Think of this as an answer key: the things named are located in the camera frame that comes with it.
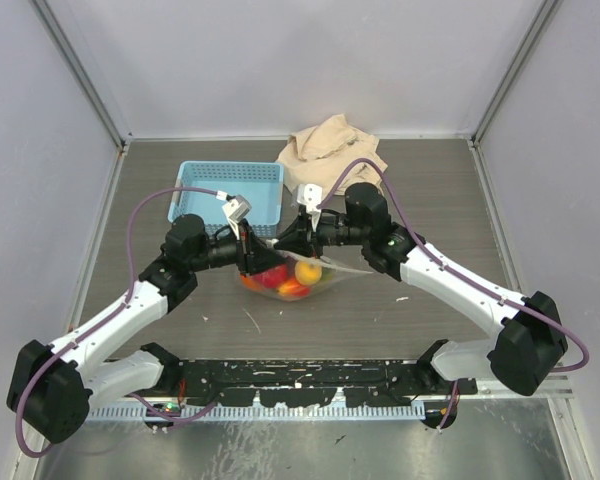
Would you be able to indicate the beige drawstring cloth bag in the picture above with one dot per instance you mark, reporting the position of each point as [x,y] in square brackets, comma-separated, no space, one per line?
[319,154]

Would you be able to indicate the light blue cable duct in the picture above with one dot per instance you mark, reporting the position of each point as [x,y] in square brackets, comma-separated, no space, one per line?
[336,411]

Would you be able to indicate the fake orange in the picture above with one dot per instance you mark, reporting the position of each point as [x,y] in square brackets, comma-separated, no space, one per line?
[250,283]

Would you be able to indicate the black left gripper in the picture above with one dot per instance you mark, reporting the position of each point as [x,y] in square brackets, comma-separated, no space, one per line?
[252,255]

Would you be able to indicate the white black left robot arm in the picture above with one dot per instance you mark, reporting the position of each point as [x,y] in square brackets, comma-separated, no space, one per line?
[55,386]

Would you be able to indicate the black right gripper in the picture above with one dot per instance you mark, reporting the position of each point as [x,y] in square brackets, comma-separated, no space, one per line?
[299,238]

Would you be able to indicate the fake red pomegranate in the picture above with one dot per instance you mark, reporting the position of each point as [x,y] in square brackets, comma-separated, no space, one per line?
[273,277]

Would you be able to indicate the fake red pear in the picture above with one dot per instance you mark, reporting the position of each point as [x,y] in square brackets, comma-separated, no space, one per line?
[293,289]

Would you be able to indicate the fake yellow peach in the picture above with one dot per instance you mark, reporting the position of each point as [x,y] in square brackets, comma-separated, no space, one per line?
[307,273]

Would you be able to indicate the clear zip top bag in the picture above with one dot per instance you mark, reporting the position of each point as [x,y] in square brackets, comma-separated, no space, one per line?
[341,271]

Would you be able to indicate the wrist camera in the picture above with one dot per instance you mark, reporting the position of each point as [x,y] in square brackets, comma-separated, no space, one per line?
[310,196]
[236,210]

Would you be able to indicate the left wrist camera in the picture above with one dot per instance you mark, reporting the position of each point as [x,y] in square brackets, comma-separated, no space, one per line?
[236,210]

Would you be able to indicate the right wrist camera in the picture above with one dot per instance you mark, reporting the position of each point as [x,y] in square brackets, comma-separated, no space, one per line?
[310,196]

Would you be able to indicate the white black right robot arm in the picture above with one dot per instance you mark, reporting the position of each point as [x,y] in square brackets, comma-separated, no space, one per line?
[523,343]

